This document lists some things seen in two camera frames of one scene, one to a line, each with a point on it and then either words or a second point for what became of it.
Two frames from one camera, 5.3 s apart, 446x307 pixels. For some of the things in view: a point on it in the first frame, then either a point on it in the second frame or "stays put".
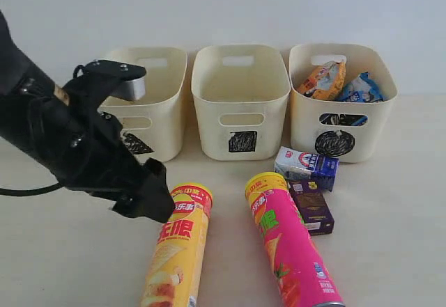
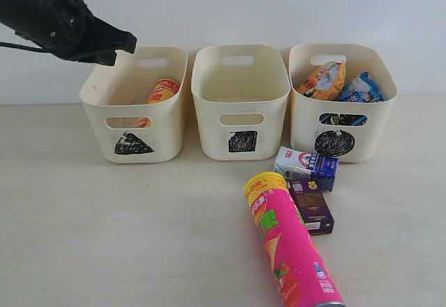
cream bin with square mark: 242,92 stays put
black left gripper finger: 156,202 → 104,40
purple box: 312,205 stays put
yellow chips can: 173,278 → 163,90
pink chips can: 304,275 stays put
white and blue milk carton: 298,165 stays put
